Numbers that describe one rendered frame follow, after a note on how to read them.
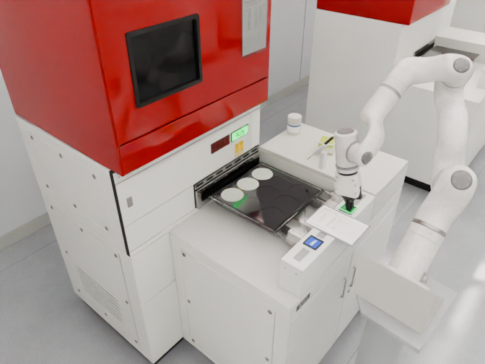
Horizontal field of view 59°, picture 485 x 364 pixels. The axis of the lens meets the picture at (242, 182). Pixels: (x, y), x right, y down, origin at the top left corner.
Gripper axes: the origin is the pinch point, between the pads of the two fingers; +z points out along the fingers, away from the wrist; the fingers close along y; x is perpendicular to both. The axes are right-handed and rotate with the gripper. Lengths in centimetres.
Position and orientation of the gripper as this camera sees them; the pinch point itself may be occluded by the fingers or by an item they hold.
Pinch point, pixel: (349, 204)
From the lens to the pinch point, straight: 176.3
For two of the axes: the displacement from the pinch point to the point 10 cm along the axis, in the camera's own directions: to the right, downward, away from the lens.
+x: 6.4, -4.4, 6.2
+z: 1.6, 8.8, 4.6
